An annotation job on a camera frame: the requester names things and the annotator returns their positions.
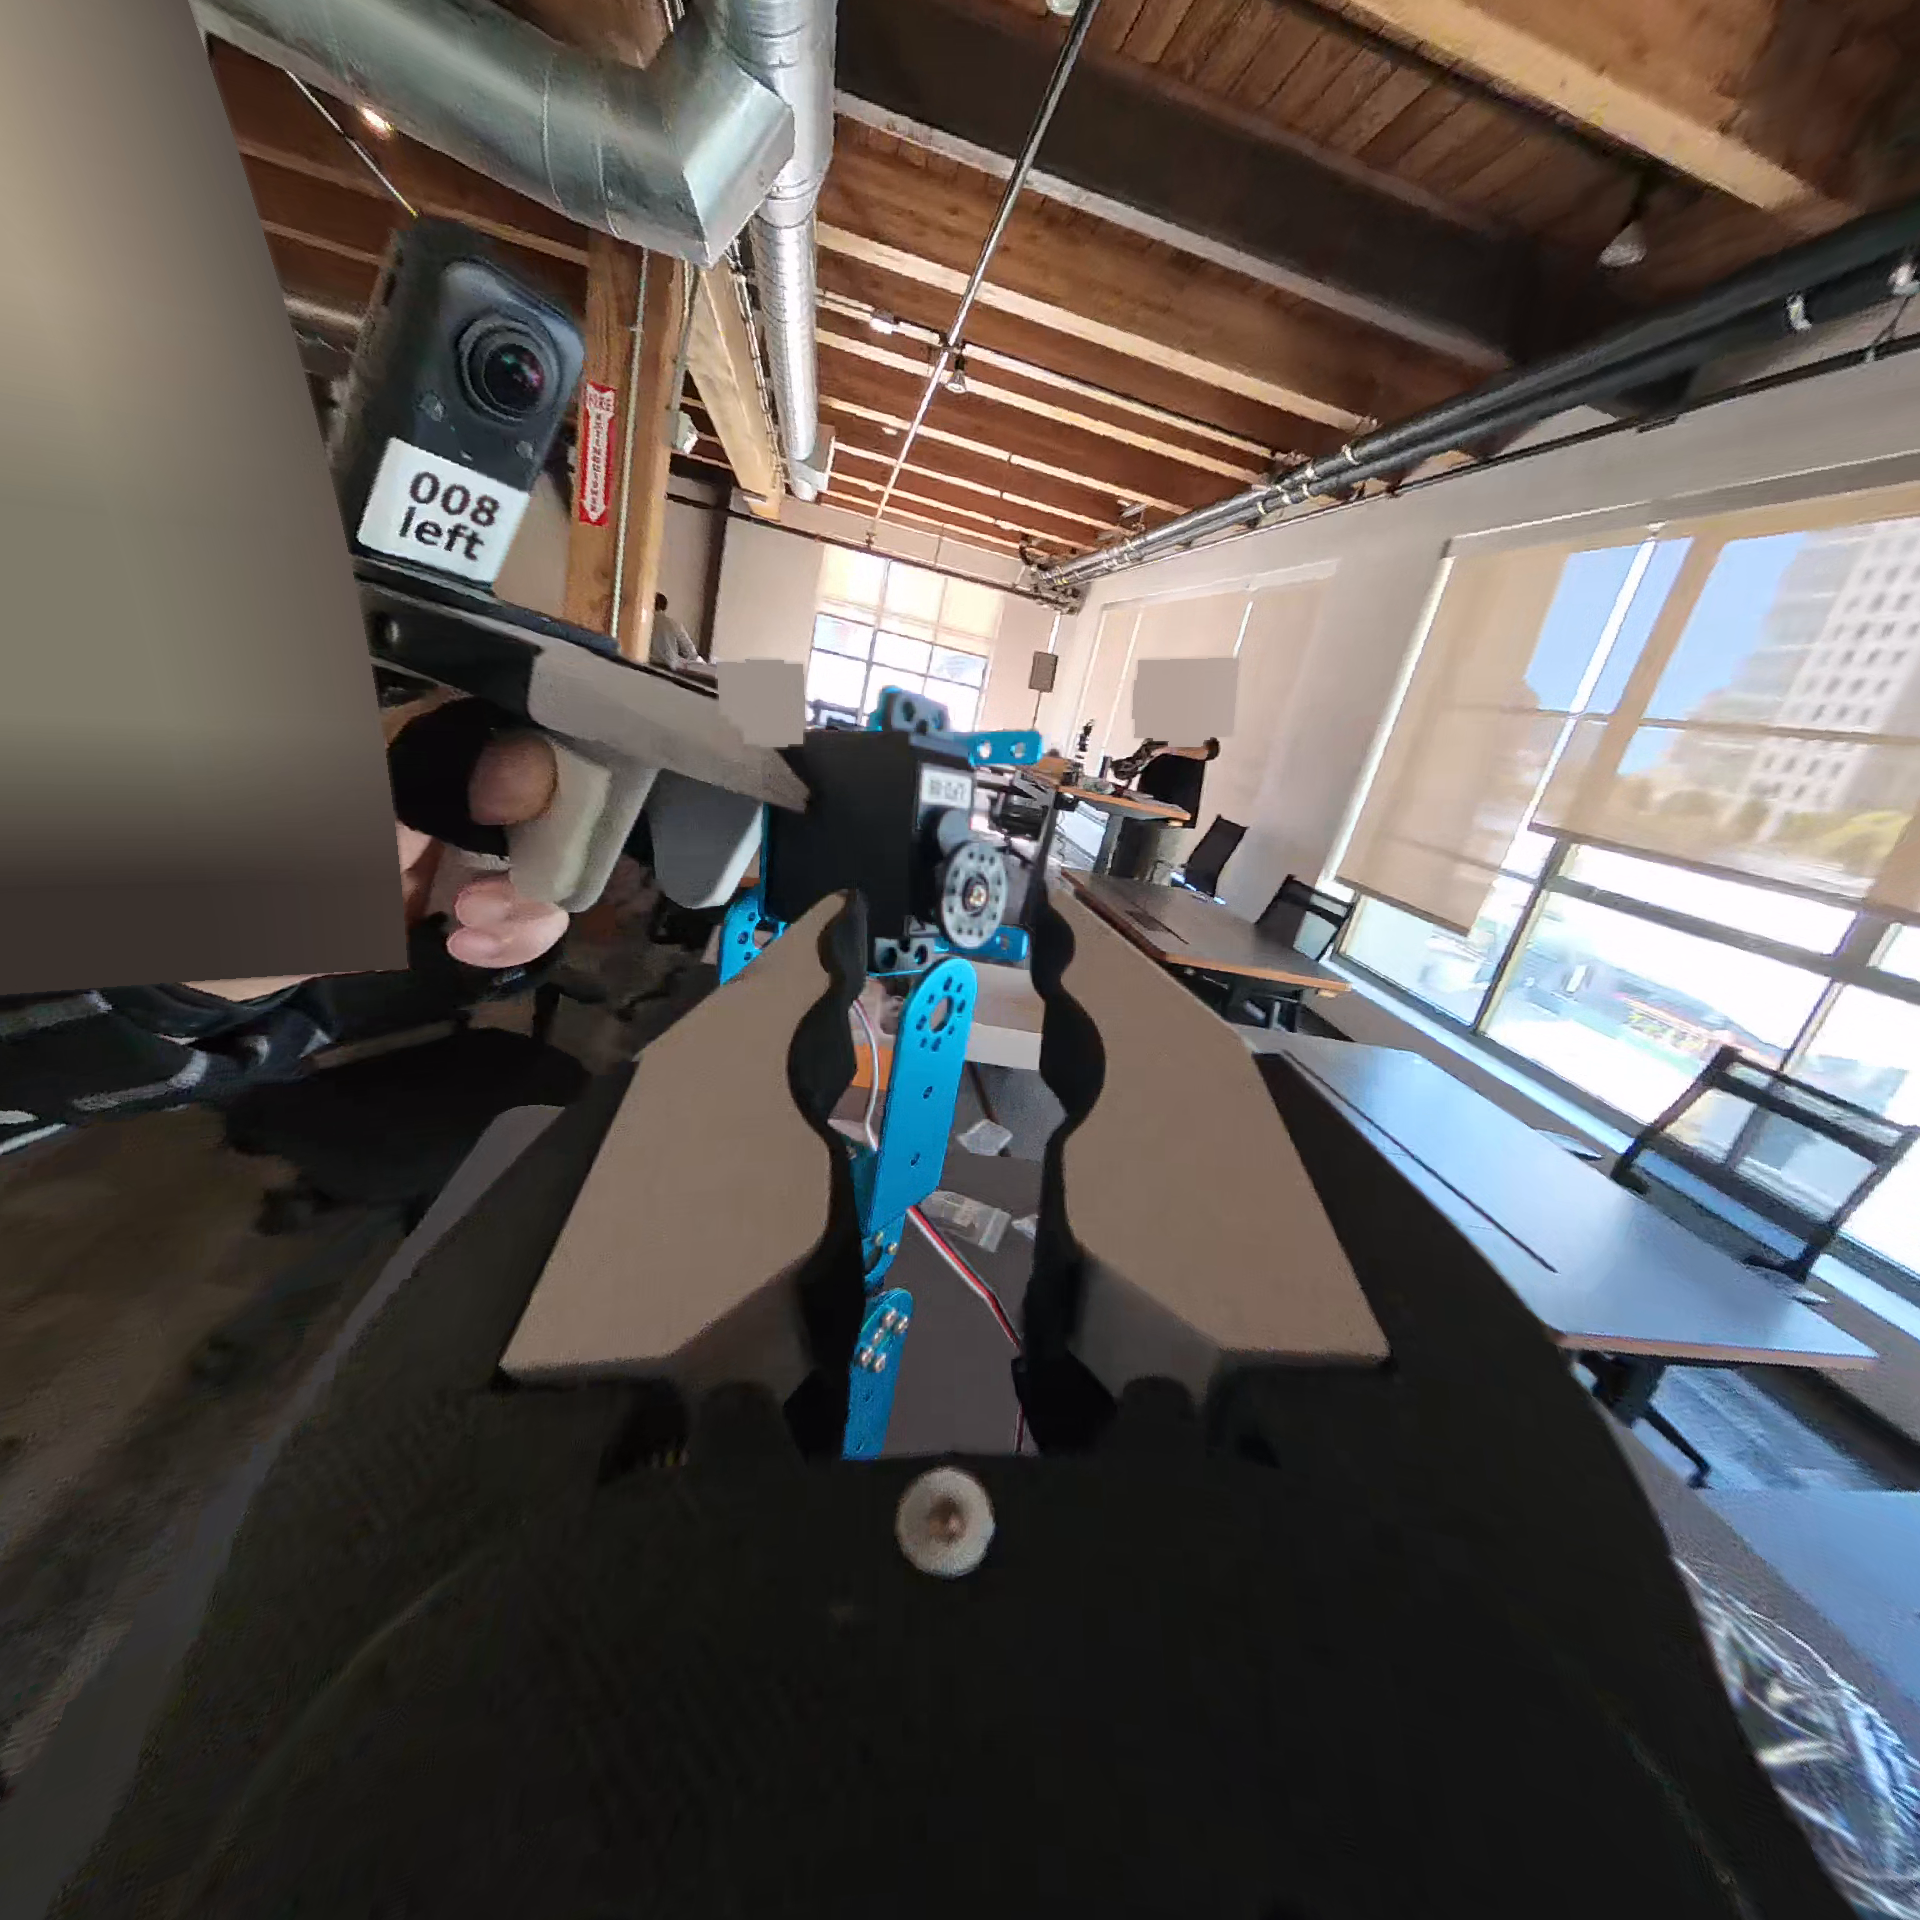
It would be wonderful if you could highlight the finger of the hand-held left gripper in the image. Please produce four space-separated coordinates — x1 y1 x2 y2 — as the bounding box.
525 655 815 912

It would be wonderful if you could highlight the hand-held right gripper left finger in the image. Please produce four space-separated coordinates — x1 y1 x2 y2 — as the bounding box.
498 890 874 1456

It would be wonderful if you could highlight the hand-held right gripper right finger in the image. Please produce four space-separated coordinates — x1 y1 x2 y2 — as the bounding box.
1027 879 1391 1450

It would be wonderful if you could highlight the black servo with blue bracket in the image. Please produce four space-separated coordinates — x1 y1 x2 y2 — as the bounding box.
772 686 1059 977

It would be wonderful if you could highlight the blue hobby robot arm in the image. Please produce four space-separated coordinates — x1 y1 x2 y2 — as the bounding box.
712 884 984 1462

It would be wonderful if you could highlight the person's left forearm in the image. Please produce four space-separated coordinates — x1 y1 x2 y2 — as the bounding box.
0 977 452 1164

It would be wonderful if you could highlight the wooden side desk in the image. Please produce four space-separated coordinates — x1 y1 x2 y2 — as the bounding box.
1055 871 1352 1000

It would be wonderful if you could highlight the grey desk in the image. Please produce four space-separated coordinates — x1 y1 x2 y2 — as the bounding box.
871 968 1920 1920

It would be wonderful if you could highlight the person's left hand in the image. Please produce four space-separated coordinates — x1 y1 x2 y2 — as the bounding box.
392 730 575 972

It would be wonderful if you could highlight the dark office table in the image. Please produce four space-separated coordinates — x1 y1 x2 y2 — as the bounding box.
1283 1035 1882 1489

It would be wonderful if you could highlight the city view window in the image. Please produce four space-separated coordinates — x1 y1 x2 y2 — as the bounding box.
1335 516 1920 1278

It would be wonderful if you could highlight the metal ceiling conduit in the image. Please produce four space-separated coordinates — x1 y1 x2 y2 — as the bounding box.
861 0 1096 559

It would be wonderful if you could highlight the crumpled clear plastic wrap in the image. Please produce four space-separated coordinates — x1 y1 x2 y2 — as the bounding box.
1696 1560 1920 1920

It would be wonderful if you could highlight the black ceiling pipe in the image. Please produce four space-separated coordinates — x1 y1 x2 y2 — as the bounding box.
1036 211 1920 595

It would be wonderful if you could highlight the silver air duct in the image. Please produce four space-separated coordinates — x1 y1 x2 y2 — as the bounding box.
195 0 842 506

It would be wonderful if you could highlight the black frame chair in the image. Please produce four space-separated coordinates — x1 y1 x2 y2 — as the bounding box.
1612 1043 1920 1284

